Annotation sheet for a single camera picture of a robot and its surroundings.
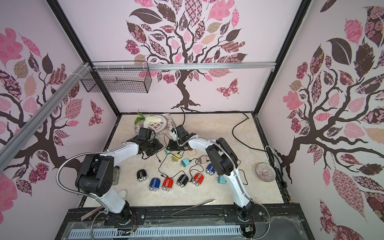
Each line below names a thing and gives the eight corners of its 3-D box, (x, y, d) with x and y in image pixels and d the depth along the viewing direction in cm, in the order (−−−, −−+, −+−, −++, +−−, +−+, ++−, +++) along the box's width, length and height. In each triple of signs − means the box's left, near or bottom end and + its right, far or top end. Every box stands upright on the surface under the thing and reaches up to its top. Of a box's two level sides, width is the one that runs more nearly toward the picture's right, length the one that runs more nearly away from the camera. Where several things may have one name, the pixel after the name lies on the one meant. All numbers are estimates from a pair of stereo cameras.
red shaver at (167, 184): (162, 191, 83) (161, 189, 81) (163, 179, 88) (163, 177, 85) (172, 191, 83) (171, 189, 81) (173, 179, 88) (173, 177, 85)
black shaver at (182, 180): (176, 186, 84) (176, 185, 82) (177, 175, 88) (177, 174, 86) (188, 186, 84) (187, 185, 82) (188, 175, 88) (188, 174, 86)
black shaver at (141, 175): (139, 182, 86) (137, 180, 84) (137, 172, 90) (136, 170, 88) (147, 179, 87) (146, 177, 85) (146, 169, 91) (144, 167, 89)
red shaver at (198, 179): (191, 182, 87) (191, 180, 84) (197, 173, 90) (197, 171, 88) (199, 187, 85) (199, 185, 82) (204, 178, 88) (205, 176, 86)
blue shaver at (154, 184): (149, 190, 84) (148, 189, 81) (151, 179, 88) (150, 177, 85) (159, 190, 84) (158, 189, 81) (161, 179, 88) (160, 177, 85)
